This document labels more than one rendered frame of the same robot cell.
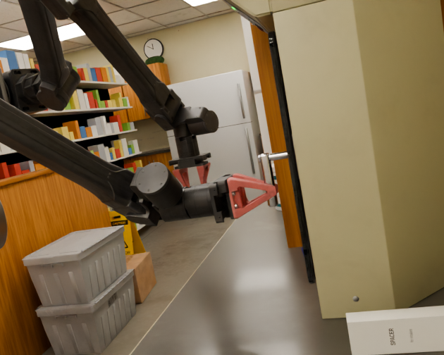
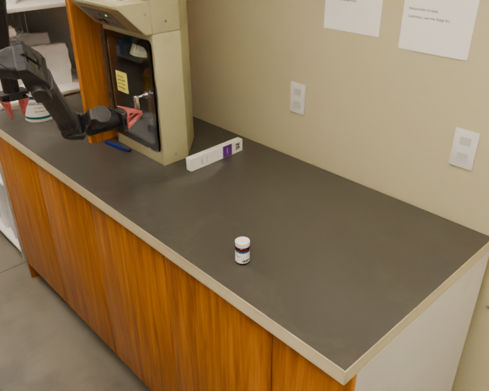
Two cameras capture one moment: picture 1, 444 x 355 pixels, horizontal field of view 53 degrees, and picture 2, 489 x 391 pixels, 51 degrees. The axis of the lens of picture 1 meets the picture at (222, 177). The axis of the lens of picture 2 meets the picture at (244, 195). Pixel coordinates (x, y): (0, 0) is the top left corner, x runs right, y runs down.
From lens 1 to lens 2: 1.35 m
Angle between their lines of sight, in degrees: 59
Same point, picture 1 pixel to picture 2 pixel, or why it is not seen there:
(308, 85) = (164, 67)
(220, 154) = not seen: outside the picture
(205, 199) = (115, 121)
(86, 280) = not seen: outside the picture
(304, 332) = (164, 171)
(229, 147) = not seen: outside the picture
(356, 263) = (176, 139)
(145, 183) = (100, 117)
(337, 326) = (173, 166)
